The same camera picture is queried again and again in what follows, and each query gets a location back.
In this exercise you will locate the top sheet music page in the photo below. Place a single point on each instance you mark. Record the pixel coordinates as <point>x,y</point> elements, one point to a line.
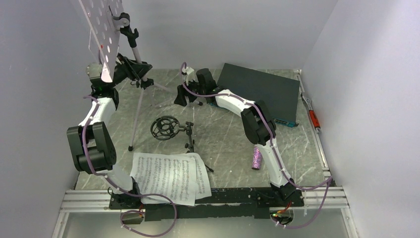
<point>165,178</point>

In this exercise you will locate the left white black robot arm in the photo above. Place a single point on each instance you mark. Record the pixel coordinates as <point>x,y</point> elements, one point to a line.
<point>90,142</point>

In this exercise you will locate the lower sheet music page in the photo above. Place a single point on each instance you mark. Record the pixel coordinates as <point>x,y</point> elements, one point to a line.
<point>202,178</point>

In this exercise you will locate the purple glitter microphone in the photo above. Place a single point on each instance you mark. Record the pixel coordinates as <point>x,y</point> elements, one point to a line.
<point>257,159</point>

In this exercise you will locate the red handled adjustable wrench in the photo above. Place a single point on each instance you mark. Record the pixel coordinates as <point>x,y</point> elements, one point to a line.
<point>311,112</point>

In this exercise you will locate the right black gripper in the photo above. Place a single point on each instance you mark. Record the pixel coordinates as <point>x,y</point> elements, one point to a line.
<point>183,91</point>

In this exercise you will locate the black microphone shock mount stand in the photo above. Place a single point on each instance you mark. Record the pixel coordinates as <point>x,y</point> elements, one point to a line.
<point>167,127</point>

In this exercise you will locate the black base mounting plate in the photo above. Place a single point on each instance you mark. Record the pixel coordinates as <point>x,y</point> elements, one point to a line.
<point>268,200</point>

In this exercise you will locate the lilac perforated music stand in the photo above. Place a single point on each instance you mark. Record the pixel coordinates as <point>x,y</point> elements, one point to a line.
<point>107,21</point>

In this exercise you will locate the sheet music page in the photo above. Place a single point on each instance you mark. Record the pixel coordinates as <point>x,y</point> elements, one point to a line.
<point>202,178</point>
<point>165,178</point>

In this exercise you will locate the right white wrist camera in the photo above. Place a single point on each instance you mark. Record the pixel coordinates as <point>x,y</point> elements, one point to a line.
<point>189,75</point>

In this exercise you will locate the aluminium frame rail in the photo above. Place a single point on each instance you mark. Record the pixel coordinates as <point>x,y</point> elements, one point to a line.
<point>101,200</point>

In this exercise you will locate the dark blue rack unit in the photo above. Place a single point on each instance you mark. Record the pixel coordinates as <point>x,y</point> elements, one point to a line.
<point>279,93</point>

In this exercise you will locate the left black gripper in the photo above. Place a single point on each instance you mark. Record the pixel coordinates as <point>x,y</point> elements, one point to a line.
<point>134,70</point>

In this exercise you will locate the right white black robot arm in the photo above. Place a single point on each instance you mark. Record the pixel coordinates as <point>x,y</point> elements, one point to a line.
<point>258,123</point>

